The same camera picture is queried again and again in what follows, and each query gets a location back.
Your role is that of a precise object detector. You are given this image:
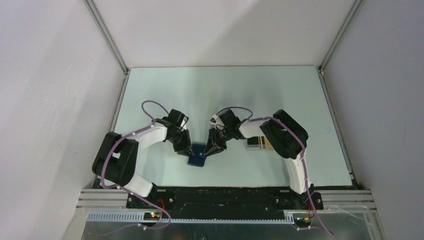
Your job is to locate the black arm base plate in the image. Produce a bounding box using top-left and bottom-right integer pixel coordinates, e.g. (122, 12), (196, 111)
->
(146, 186), (324, 220)

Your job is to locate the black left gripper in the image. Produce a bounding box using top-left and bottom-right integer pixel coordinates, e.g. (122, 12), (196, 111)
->
(168, 128), (195, 157)

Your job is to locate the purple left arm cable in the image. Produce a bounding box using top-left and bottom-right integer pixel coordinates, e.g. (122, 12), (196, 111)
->
(99, 100), (173, 231)

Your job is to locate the blue card holder wallet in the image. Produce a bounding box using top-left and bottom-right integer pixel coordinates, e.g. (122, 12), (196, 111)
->
(187, 143), (206, 168)

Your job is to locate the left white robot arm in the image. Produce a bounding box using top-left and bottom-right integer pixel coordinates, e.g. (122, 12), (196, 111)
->
(92, 109), (195, 208)

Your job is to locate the grey cable duct strip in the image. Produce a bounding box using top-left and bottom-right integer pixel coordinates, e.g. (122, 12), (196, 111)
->
(86, 211), (295, 225)

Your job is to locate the left controller board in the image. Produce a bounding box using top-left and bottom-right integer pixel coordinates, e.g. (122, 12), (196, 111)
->
(143, 211), (162, 221)

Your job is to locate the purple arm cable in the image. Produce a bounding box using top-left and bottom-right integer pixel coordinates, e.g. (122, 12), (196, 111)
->
(99, 100), (173, 231)
(215, 106), (335, 237)

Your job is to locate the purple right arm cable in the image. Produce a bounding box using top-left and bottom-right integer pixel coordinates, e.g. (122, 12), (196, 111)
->
(215, 106), (335, 237)

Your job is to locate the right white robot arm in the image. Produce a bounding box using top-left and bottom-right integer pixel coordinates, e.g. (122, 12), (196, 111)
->
(203, 106), (312, 209)

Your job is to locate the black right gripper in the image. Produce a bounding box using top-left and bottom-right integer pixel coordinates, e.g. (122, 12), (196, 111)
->
(202, 126), (233, 158)

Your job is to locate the controller board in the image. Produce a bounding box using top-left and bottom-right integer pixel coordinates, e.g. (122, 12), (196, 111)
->
(294, 217), (314, 224)
(143, 211), (162, 221)

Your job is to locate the clear plastic card tray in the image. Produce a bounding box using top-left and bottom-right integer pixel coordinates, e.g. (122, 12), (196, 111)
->
(246, 136), (274, 151)

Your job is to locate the right controller board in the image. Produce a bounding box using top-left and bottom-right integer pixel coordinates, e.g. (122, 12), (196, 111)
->
(294, 217), (314, 224)

